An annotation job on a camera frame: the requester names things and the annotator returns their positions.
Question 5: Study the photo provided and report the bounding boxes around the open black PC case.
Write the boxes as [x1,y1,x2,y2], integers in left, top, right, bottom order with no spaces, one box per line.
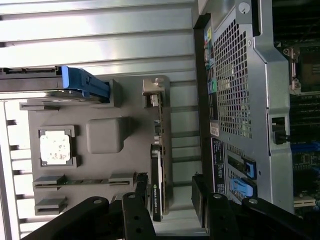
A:
[192,0,320,240]

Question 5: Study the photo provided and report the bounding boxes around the green RAM stick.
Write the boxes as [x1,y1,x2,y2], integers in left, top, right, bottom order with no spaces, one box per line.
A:
[33,178,137,187]

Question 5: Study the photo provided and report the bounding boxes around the grey parts rack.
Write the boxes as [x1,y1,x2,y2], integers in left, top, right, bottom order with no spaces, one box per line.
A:
[18,74,175,226]

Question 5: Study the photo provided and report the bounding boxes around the green motherboard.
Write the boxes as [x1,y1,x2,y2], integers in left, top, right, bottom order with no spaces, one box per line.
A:
[272,0,320,218]

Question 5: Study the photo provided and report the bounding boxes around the silver CPU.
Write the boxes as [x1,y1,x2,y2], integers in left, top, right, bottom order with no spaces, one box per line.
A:
[39,131,71,166]

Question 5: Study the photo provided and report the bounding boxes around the blue card retention latch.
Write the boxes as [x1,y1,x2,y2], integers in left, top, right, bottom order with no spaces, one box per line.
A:
[228,159,258,201]

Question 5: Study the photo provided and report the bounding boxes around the CPU socket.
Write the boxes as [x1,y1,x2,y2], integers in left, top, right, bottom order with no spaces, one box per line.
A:
[282,46,320,96]

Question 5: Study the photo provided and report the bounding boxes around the hard disk with blue carrier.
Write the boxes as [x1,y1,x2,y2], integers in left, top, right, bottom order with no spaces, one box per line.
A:
[0,65,111,104]

